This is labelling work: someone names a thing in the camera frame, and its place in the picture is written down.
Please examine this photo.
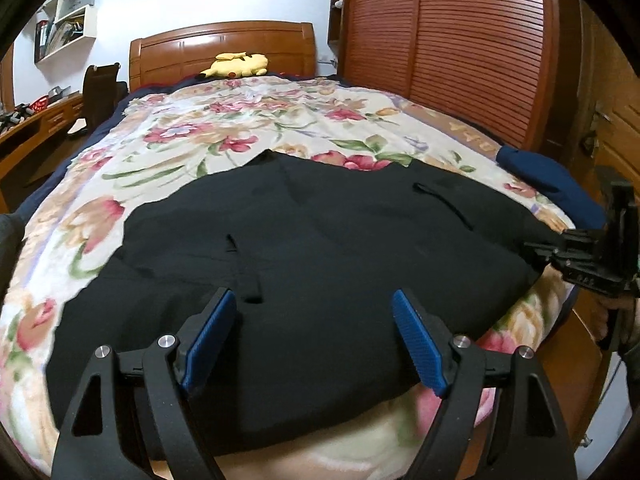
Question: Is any yellow plush toy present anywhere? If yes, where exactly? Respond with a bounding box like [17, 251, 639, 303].
[195, 51, 269, 80]

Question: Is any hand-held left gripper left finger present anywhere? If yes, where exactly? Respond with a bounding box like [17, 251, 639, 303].
[50, 287, 238, 480]

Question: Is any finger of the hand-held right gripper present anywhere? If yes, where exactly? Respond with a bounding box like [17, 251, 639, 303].
[522, 229, 570, 269]

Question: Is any wooden desk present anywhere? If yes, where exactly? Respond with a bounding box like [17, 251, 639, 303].
[0, 91, 87, 213]

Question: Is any metal door handle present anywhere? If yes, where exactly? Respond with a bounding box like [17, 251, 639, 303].
[581, 101, 614, 152]

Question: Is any wooden bed side rail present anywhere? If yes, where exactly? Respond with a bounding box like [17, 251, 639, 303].
[542, 280, 608, 463]

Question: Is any wooden bed headboard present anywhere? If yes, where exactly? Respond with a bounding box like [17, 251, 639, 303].
[128, 21, 319, 94]

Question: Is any black coat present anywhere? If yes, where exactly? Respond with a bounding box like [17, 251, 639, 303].
[50, 149, 566, 461]

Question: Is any white wall shelf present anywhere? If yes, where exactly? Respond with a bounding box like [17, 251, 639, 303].
[34, 0, 107, 64]

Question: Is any wooden door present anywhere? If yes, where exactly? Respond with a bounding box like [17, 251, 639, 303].
[559, 0, 640, 241]

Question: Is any dark grey garment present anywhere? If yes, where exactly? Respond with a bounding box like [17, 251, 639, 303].
[0, 212, 24, 303]

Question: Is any navy blue cloth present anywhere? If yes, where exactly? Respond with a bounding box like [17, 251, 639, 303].
[496, 145, 607, 227]

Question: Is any floral blanket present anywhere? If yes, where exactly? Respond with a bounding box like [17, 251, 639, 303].
[0, 74, 578, 480]

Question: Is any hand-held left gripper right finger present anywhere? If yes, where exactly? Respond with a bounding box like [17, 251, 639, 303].
[391, 288, 581, 480]

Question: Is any wooden louvered wardrobe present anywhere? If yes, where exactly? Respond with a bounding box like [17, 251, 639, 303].
[327, 0, 562, 163]

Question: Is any person's right hand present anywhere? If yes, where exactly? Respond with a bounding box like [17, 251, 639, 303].
[594, 294, 640, 355]

